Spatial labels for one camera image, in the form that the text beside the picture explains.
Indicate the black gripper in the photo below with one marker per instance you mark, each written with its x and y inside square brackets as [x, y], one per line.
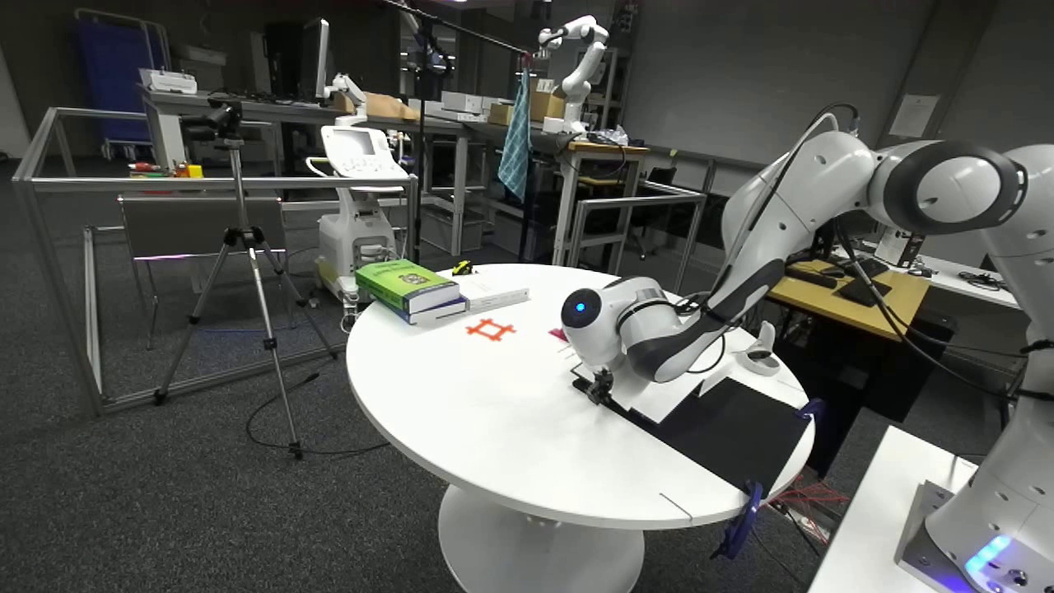
[596, 383]

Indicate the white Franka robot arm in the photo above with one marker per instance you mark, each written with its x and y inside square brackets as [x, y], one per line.
[813, 184]

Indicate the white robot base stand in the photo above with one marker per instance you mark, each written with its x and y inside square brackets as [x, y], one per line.
[876, 515]

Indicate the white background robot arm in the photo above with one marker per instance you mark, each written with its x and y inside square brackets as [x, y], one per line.
[582, 67]

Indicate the blue and white book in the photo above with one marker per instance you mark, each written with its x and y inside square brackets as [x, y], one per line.
[439, 311]

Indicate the green book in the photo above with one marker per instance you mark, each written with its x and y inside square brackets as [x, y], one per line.
[399, 281]

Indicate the orange tape mark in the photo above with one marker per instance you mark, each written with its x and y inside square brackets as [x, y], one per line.
[476, 327]

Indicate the black mouse pad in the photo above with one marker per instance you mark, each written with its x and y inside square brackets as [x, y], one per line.
[736, 431]

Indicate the blue table clamp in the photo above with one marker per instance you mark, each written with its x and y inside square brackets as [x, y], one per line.
[814, 412]
[739, 527]

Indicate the teal hanging cloth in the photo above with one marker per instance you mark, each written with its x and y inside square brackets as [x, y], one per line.
[511, 143]

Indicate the black boom stand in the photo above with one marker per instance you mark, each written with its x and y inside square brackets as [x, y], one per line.
[420, 197]

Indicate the cardboard box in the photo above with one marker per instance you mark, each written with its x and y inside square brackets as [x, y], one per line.
[388, 106]
[545, 106]

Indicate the white medical cart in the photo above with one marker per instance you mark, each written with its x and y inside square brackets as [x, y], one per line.
[356, 235]

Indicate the black pad on yellow table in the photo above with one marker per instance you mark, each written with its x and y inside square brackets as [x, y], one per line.
[867, 290]

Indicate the black tripod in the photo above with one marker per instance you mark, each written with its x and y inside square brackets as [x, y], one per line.
[254, 275]

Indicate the white paper sheet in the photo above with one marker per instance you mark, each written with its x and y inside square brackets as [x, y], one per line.
[912, 115]

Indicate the grey panel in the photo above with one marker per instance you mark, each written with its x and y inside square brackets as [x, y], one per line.
[200, 225]

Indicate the dark background monitor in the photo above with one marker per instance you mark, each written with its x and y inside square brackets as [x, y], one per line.
[297, 61]

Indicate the colourful toy blocks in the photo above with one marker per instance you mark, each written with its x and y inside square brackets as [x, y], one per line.
[191, 173]

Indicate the small white box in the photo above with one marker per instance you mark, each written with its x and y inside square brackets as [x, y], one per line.
[168, 84]

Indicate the blue board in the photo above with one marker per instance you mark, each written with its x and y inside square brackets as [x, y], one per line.
[117, 78]

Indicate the white table pedestal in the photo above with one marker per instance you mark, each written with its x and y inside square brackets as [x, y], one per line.
[527, 548]

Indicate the small metal rail frame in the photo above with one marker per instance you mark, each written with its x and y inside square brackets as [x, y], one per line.
[636, 202]

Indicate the black camera on tripod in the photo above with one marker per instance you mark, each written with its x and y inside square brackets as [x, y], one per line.
[225, 115]

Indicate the large metal frame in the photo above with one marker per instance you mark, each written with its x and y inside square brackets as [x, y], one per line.
[167, 184]

